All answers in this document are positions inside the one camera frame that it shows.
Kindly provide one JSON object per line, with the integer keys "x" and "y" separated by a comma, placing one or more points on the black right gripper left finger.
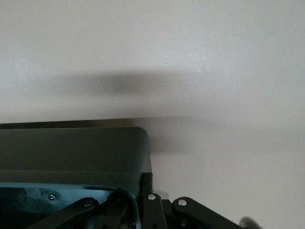
{"x": 78, "y": 210}

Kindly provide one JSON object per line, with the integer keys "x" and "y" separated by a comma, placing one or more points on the black plastic tray box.
{"x": 71, "y": 150}

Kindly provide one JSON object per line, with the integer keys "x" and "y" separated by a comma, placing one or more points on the brown table mat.
{"x": 166, "y": 47}

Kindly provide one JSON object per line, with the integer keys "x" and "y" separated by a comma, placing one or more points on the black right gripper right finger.
{"x": 152, "y": 210}

